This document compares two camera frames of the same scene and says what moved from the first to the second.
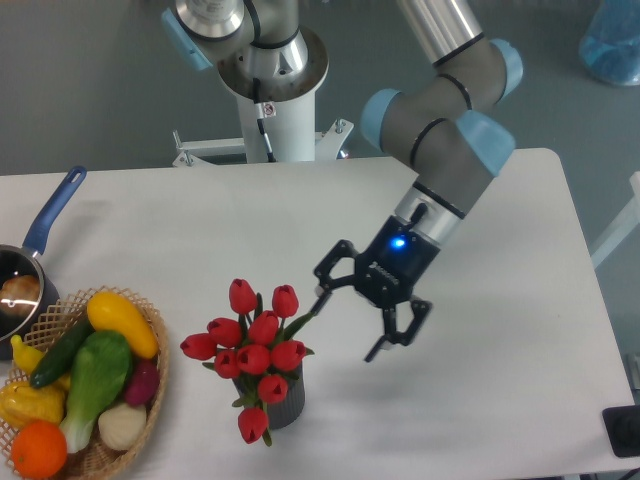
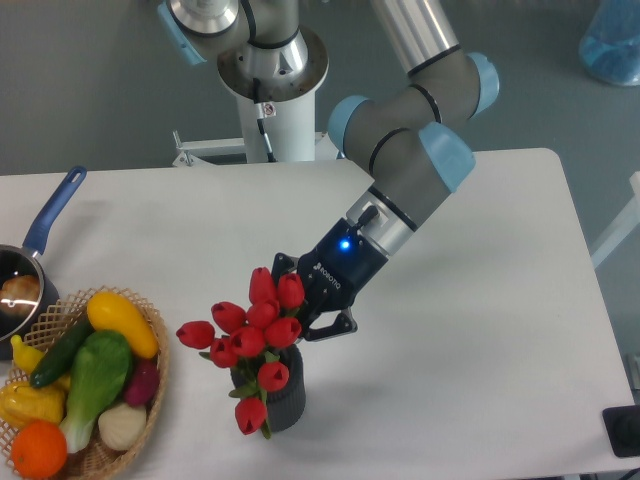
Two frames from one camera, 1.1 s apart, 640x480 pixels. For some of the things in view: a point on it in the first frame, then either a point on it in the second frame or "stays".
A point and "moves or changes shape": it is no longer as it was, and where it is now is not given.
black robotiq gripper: (385, 276) to (333, 273)
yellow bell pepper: (23, 403) stays
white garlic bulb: (123, 426) stays
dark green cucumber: (62, 353) stays
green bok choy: (102, 364) stays
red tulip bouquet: (253, 344) moves or changes shape
